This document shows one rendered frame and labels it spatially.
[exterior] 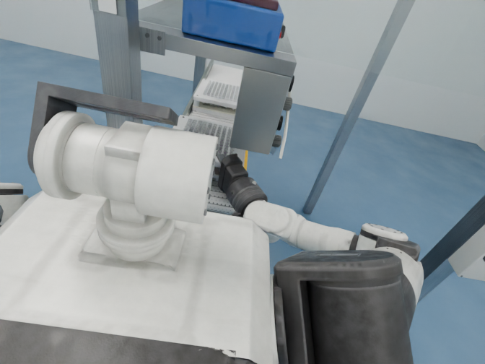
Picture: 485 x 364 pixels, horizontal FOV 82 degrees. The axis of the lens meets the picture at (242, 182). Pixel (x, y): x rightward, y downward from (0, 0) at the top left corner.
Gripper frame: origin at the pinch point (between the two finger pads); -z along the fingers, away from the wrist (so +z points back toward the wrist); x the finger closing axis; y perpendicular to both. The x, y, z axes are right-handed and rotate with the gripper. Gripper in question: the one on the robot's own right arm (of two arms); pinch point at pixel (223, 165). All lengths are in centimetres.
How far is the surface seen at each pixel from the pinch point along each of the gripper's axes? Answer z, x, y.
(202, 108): -52, 10, 16
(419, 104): -138, 72, 385
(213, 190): -1.1, 10.7, -1.2
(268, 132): 10.1, -16.6, 4.6
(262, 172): -100, 105, 105
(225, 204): 5.2, 11.2, 0.0
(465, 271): 53, 7, 50
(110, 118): -3.2, -16.0, -28.2
